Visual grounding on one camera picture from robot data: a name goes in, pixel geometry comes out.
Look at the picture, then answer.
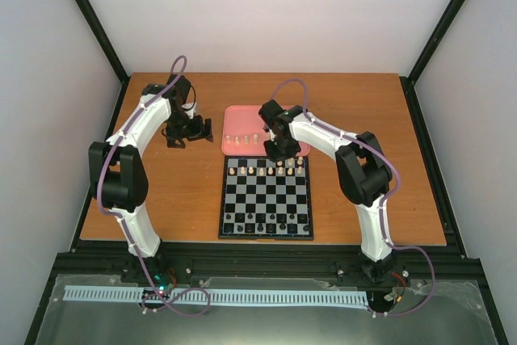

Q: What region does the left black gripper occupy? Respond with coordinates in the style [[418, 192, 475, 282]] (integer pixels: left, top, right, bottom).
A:
[[166, 111, 214, 149]]

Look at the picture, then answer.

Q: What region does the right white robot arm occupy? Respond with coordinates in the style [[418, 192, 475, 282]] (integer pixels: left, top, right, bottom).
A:
[[258, 99, 395, 284]]

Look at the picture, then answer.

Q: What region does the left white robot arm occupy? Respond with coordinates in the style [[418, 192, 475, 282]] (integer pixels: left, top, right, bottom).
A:
[[88, 74, 213, 283]]

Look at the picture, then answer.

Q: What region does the black chess piece row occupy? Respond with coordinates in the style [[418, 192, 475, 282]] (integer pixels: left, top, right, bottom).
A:
[[221, 213, 312, 237]]

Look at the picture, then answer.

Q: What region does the pink plastic tray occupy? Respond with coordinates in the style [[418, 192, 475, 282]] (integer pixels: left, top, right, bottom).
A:
[[220, 104, 312, 158]]

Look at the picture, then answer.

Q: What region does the black and white chessboard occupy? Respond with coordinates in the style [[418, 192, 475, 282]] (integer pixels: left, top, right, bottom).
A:
[[218, 156, 314, 241]]

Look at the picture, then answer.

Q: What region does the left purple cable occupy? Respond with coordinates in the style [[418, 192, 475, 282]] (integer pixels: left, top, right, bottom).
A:
[[96, 54, 211, 316]]

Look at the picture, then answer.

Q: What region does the light blue cable duct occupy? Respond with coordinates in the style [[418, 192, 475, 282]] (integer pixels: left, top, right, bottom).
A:
[[62, 285, 368, 309]]

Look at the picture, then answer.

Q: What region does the black aluminium frame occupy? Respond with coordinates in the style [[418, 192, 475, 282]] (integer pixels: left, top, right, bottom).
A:
[[26, 0, 507, 344]]

